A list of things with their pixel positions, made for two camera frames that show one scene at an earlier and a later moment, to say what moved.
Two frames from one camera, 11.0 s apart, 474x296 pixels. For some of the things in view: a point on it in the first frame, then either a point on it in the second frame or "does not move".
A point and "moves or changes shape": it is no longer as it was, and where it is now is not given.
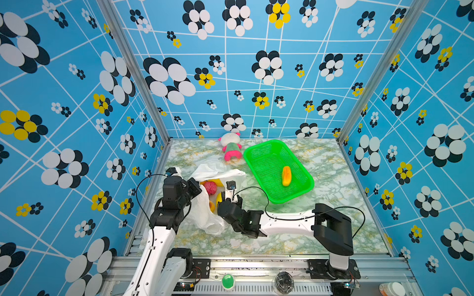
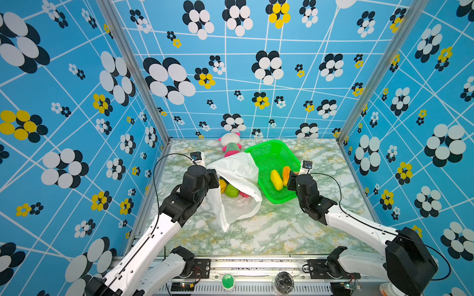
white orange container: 392,288 does not move
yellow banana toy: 219,198 -> 276,179
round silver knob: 283,282 does not move
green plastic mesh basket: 266,161 does not move
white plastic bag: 199,211 moves or changes shape
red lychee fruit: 211,187 moves or changes shape
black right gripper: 221,205 -> 293,180
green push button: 228,281 does not move
